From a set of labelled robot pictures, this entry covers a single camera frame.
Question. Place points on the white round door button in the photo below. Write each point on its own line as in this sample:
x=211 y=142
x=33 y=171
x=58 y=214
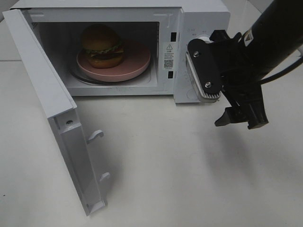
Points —
x=191 y=95

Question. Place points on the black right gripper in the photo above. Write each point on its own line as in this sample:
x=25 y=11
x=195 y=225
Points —
x=236 y=75

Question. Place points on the upper white round knob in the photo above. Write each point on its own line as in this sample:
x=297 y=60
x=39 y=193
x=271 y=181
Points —
x=206 y=39

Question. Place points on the white microwave oven body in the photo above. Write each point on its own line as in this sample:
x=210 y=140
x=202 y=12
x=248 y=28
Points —
x=58 y=24

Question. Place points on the white warning label sticker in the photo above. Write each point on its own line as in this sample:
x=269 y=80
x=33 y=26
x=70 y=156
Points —
x=168 y=55

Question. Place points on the toy burger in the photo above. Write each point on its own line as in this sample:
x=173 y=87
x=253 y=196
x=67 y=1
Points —
x=102 y=46

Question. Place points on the pink round plate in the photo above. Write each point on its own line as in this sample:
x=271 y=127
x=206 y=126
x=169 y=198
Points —
x=131 y=60

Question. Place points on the glass microwave turntable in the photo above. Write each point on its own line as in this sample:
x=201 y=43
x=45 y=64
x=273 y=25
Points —
x=140 y=80

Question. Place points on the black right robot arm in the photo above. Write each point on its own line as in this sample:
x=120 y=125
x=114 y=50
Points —
x=276 y=34

